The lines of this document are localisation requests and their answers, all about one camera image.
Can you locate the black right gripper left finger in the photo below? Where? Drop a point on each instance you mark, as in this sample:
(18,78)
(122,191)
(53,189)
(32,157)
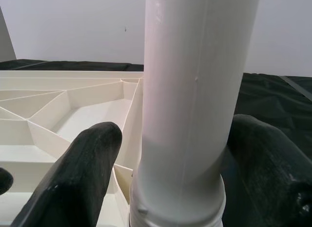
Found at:
(73,178)

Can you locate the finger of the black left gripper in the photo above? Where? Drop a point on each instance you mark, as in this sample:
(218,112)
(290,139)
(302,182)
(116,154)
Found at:
(6,180)

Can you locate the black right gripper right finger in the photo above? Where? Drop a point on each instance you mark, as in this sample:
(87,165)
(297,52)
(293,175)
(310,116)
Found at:
(268,168)

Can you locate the white plastic table top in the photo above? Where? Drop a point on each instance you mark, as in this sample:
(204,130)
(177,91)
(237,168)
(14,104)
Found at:
(48,109)

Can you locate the white plastic table leg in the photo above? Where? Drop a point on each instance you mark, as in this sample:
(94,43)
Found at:
(195,90)

